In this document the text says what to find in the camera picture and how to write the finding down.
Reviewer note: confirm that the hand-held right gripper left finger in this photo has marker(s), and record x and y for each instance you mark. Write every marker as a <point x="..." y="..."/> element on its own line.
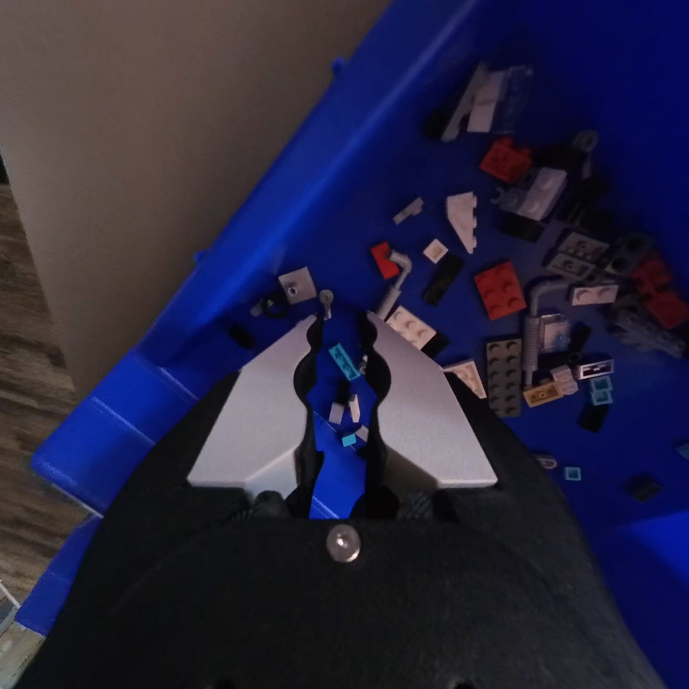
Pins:
<point x="253" y="425"/>

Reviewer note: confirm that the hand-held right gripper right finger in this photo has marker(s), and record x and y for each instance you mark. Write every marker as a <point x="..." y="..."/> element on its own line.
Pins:
<point x="425" y="425"/>

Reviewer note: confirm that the small grey lever brick piece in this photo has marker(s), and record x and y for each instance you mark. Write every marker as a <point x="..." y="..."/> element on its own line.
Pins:
<point x="325" y="296"/>

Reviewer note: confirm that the pile of mixed toy bricks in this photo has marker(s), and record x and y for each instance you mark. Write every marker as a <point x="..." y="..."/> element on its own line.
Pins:
<point x="500" y="290"/>

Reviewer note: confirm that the blue plastic bin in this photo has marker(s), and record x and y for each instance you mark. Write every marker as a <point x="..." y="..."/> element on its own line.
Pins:
<point x="377" y="134"/>

